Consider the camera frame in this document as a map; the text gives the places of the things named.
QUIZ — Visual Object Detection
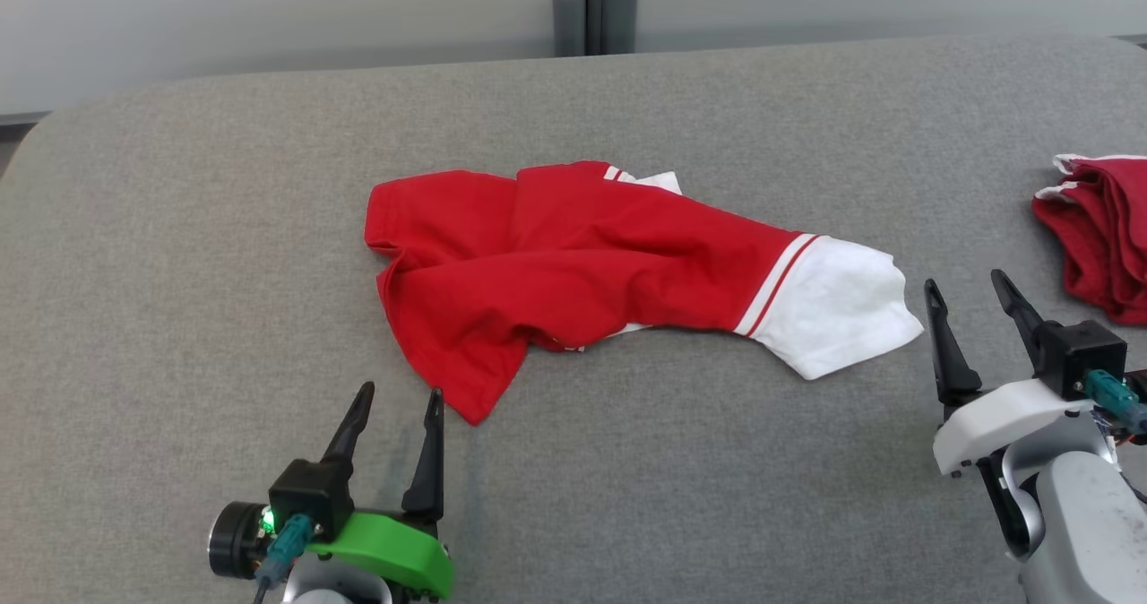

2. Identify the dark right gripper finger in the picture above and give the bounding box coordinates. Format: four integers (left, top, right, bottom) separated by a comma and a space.
924, 278, 984, 409
990, 269, 1048, 374

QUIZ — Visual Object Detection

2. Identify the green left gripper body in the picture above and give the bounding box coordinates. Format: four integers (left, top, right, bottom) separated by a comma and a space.
305, 511, 455, 600

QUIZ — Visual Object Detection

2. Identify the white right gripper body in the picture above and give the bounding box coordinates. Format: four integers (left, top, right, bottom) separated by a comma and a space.
932, 377, 1096, 479

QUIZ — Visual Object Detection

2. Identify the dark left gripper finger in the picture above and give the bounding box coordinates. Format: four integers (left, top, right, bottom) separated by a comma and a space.
321, 381, 376, 467
401, 386, 446, 525

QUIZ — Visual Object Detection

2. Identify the red shorts white trim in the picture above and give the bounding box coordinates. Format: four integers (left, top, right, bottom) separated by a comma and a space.
1031, 153, 1147, 326

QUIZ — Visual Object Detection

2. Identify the red and white jersey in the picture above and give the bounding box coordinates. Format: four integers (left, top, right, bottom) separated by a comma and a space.
364, 160, 925, 427

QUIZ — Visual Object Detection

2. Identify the grey fabric sofa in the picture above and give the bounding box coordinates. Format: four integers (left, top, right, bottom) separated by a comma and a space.
0, 35, 1147, 604

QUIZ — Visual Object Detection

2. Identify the grey cylindrical bumper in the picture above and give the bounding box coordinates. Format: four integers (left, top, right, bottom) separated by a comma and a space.
552, 0, 587, 57
602, 0, 639, 55

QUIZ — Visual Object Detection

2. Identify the black left cable teal plug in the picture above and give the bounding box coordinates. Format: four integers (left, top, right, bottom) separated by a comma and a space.
253, 513, 315, 604

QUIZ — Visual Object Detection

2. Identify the grey door frame post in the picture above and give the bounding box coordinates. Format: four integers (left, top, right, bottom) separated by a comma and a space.
556, 0, 621, 56

